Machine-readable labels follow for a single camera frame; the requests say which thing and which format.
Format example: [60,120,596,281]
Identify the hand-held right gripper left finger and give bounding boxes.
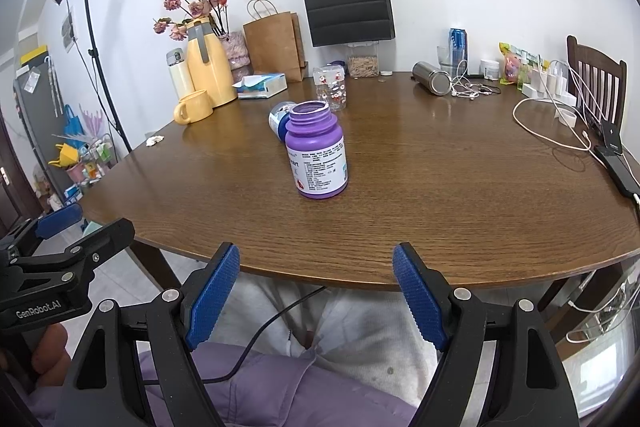
[52,242,241,427]

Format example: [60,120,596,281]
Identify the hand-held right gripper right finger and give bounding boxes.
[392,242,581,427]

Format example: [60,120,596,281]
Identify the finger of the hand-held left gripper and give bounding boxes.
[0,202,85,258]
[7,218,136,285]

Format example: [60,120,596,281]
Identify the clear patterned glass cup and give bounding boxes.
[313,66,348,112]

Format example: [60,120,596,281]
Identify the person's left hand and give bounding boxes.
[27,322,73,388]

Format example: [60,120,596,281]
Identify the person's white trousers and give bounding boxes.
[210,276,441,408]

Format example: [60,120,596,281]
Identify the blue bag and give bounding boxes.
[62,104,86,138]

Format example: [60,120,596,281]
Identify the grey refrigerator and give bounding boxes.
[12,52,66,208]

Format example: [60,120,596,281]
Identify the person's purple jacket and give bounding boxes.
[25,341,418,427]

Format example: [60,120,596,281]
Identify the yellow mug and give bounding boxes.
[173,90,215,124]

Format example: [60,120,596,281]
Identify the yellow box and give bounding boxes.
[19,44,50,68]

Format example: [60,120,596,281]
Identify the small white thermos bottle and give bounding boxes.
[166,48,196,100]

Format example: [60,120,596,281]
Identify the purple plastic bottle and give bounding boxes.
[284,101,348,201]

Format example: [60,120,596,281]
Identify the blue and white bottle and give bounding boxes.
[268,101,301,142]

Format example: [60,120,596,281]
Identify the yellow thermos jug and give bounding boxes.
[185,18,238,108]

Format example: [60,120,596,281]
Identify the white earphones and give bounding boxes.
[450,74,501,100]

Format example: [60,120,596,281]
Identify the blue tissue box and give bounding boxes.
[235,73,288,100]

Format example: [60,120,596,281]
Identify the stainless steel tumbler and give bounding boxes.
[412,61,452,96]

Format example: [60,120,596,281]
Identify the pink fluffy vase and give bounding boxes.
[220,31,253,82]

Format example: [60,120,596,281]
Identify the black power bank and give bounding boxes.
[594,146,640,198]

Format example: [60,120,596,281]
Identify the clear snack container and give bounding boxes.
[346,41,379,79]

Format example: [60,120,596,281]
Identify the white power strip with chargers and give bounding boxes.
[521,59,578,105]

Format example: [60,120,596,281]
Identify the colourful snack packet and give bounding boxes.
[498,43,543,85]

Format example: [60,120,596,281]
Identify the brown paper bag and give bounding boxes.
[243,0,307,82]

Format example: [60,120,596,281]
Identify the black phone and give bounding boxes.
[600,121,623,155]

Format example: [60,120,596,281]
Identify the blue drink can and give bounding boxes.
[448,27,468,65]

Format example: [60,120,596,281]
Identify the dark wooden chair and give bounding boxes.
[566,35,628,142]

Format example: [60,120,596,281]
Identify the thin black cable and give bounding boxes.
[142,285,328,385]

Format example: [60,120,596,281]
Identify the white charging cable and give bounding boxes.
[512,59,608,152]

